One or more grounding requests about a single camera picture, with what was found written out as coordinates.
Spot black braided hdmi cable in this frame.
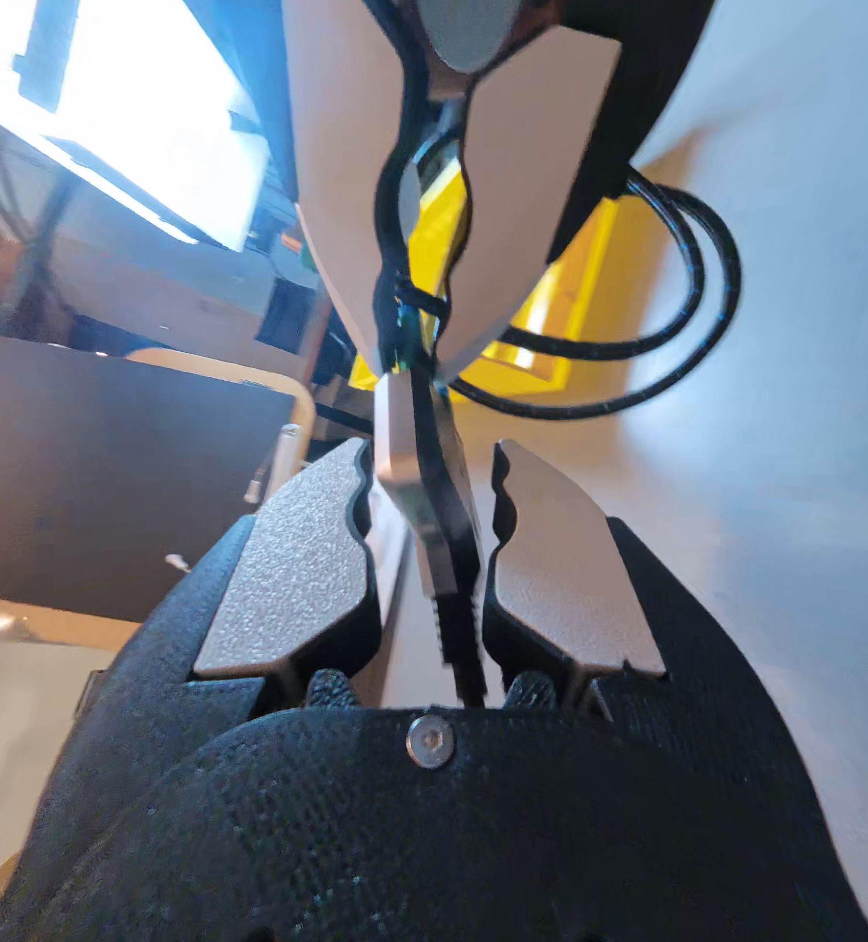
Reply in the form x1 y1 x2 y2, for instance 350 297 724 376
382 103 742 422

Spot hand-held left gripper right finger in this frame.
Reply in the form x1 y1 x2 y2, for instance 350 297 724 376
482 439 668 709

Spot grey hdmi adapter hub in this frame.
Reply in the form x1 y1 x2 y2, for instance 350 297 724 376
372 371 488 597

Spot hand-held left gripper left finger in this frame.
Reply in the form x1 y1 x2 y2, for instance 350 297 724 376
191 438 383 704

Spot yellow plastic bin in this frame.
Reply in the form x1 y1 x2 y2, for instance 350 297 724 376
347 165 620 393

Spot person's right hand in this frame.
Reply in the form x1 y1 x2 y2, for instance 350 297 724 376
413 0 530 75

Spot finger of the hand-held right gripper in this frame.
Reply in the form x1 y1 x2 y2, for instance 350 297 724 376
281 0 435 372
432 24 624 385

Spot white desk stand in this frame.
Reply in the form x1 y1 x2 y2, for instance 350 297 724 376
244 421 304 507

